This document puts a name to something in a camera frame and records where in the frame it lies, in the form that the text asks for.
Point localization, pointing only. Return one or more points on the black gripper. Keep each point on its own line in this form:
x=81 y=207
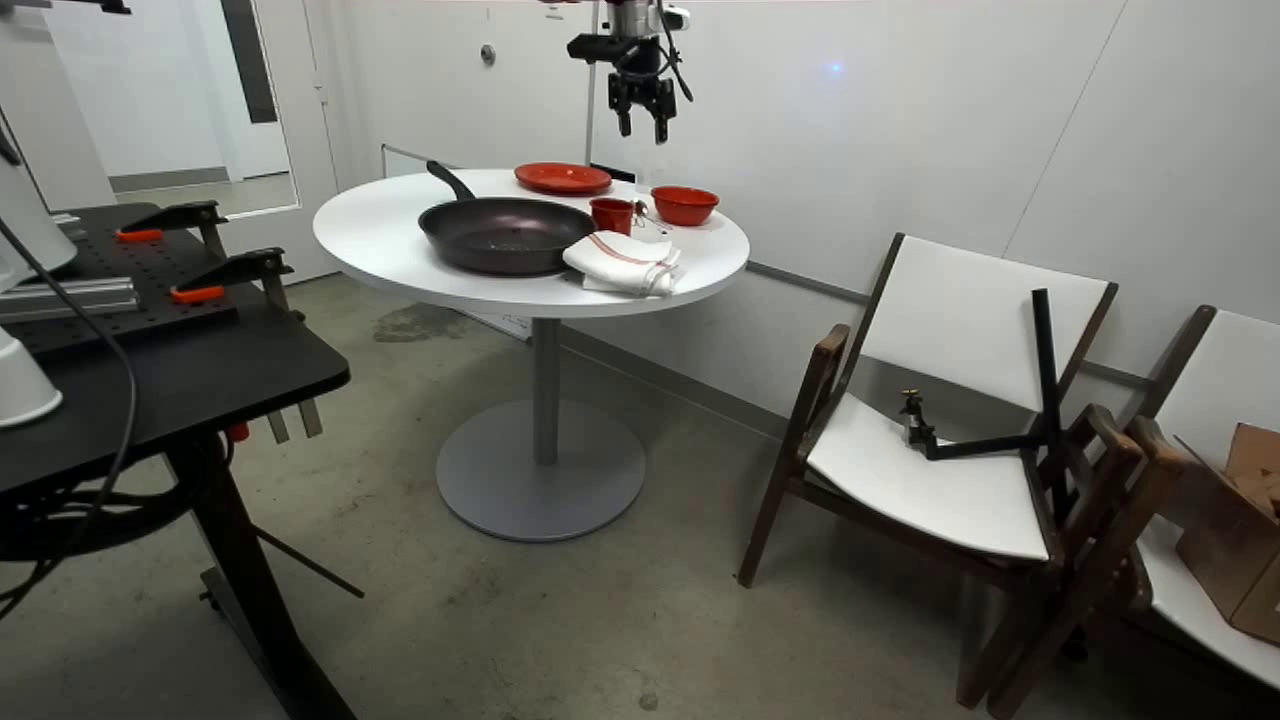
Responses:
x=641 y=72

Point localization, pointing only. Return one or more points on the red mug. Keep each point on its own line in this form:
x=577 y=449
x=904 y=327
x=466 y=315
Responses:
x=615 y=216

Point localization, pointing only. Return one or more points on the small black object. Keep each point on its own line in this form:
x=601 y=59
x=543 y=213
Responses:
x=615 y=170

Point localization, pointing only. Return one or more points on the small dark metal object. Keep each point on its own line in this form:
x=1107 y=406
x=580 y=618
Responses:
x=645 y=208

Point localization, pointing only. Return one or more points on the red bowl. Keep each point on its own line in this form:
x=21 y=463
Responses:
x=687 y=207

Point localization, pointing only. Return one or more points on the red plate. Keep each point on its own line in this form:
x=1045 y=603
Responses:
x=561 y=177

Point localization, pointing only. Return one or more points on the white towel red stripe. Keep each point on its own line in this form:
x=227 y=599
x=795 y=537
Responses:
x=621 y=262

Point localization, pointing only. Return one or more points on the black frying pan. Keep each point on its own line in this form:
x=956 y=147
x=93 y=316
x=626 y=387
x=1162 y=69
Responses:
x=506 y=241

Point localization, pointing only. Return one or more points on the wooden chair white seat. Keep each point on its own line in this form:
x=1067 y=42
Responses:
x=933 y=492
x=1235 y=372

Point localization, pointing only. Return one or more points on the black desk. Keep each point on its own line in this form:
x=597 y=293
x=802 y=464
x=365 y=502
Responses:
x=201 y=372

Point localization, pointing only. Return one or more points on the white tilted panel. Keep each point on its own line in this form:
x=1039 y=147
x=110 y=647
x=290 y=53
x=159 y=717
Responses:
x=25 y=223

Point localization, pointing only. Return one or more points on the brown cardboard box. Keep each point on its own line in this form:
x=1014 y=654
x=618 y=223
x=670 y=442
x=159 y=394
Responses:
x=1235 y=532

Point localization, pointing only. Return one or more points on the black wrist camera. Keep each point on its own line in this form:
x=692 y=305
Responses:
x=590 y=48

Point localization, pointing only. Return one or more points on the round white pedestal table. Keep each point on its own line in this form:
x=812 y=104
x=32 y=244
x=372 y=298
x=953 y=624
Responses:
x=545 y=401

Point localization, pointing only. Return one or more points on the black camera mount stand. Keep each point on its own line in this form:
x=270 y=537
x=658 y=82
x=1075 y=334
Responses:
x=1045 y=372

